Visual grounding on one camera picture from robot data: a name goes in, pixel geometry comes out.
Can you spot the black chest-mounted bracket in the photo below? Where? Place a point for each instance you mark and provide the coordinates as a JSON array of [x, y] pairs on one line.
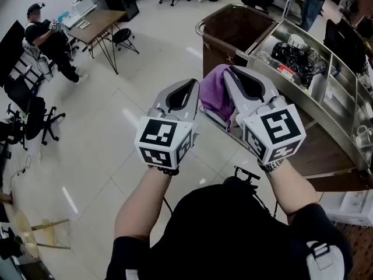
[[246, 174]]

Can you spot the white mug blue stripe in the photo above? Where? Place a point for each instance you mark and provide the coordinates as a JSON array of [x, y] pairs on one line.
[[295, 41]]

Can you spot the person's right forearm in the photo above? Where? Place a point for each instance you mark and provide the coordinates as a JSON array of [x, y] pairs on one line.
[[291, 191]]

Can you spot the white storage shelf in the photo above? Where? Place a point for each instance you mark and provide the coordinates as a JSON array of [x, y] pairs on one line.
[[349, 206]]

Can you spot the silver wristwatch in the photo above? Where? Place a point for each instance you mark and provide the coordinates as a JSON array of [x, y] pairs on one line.
[[274, 165]]

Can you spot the steel compartment trolley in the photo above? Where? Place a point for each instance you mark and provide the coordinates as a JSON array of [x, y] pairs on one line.
[[320, 147]]

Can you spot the round bamboo stand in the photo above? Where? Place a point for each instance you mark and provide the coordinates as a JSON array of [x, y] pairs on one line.
[[24, 232]]

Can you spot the person's left forearm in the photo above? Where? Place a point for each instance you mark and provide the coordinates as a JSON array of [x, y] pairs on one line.
[[140, 206]]

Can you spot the purple cloth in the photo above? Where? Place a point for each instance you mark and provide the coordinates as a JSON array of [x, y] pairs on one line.
[[214, 92]]

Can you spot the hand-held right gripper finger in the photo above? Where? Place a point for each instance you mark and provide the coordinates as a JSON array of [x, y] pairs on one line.
[[271, 87], [237, 104]]

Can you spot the clear plastic pitcher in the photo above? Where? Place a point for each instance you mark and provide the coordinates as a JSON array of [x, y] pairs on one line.
[[362, 137]]

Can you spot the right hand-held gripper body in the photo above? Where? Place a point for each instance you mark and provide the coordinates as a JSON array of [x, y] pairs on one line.
[[277, 127]]

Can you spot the black flat screen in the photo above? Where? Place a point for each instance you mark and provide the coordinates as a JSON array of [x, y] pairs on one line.
[[10, 54]]

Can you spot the black round stool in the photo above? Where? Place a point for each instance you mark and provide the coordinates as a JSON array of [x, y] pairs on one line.
[[122, 34]]

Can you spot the brown laundry cart bin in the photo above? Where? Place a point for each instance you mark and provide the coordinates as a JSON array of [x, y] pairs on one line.
[[215, 54]]

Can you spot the black plastic bag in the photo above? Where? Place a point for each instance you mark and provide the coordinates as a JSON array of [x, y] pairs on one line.
[[294, 60]]

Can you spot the white printer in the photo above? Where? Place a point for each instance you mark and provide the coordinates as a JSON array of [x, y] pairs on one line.
[[83, 4]]

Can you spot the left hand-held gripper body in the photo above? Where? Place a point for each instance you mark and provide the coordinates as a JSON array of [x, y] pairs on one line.
[[157, 133]]

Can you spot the wooden table black legs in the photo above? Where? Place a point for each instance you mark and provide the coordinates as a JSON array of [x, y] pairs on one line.
[[93, 25]]

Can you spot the person's black shirt torso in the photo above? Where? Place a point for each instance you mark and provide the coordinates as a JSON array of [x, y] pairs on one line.
[[227, 238]]

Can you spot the red label bottle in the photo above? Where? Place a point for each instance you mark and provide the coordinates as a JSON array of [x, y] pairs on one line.
[[287, 70]]

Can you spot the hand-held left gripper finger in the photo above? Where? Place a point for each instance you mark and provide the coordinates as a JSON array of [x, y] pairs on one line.
[[192, 109], [161, 96]]

